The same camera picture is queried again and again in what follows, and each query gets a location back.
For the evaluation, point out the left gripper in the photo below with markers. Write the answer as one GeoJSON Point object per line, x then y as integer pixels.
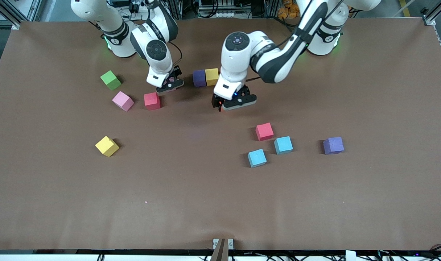
{"type": "Point", "coordinates": [217, 102]}

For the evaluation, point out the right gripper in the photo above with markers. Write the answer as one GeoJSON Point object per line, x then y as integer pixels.
{"type": "Point", "coordinates": [177, 71]}

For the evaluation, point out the orange foam cube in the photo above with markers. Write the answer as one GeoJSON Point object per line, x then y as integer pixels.
{"type": "Point", "coordinates": [219, 106]}

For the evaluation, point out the purple foam cube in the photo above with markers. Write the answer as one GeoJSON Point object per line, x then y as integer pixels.
{"type": "Point", "coordinates": [333, 145]}
{"type": "Point", "coordinates": [199, 78]}

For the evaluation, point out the yellow foam cube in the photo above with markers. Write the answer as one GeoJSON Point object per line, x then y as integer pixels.
{"type": "Point", "coordinates": [211, 77]}
{"type": "Point", "coordinates": [107, 146]}

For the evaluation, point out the red foam cube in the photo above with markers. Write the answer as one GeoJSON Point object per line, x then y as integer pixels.
{"type": "Point", "coordinates": [264, 132]}
{"type": "Point", "coordinates": [152, 101]}

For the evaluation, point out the cyan foam cube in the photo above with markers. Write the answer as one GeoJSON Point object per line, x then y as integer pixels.
{"type": "Point", "coordinates": [283, 145]}
{"type": "Point", "coordinates": [257, 158]}

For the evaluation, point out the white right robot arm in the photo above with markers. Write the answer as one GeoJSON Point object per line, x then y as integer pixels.
{"type": "Point", "coordinates": [163, 67]}

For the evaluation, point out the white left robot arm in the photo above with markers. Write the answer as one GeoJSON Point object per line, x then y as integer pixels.
{"type": "Point", "coordinates": [235, 65]}

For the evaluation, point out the white power strip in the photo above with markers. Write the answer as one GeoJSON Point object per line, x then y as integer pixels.
{"type": "Point", "coordinates": [142, 17]}

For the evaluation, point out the green foam cube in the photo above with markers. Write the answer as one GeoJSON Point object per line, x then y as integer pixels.
{"type": "Point", "coordinates": [111, 80]}

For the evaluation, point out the grey equipment rack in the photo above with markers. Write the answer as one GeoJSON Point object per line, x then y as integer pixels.
{"type": "Point", "coordinates": [224, 5]}

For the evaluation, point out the orange toy pile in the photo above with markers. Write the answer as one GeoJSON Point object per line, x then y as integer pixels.
{"type": "Point", "coordinates": [287, 12]}

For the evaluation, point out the brown table mat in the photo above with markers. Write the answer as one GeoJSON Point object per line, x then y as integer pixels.
{"type": "Point", "coordinates": [206, 203]}

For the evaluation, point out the white paper label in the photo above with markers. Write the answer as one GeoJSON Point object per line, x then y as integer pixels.
{"type": "Point", "coordinates": [350, 255]}

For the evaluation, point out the metal edge bracket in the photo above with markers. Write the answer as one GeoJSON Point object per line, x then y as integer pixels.
{"type": "Point", "coordinates": [222, 253]}

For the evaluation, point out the aluminium frame post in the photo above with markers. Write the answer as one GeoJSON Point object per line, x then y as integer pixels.
{"type": "Point", "coordinates": [4, 12]}
{"type": "Point", "coordinates": [429, 18]}

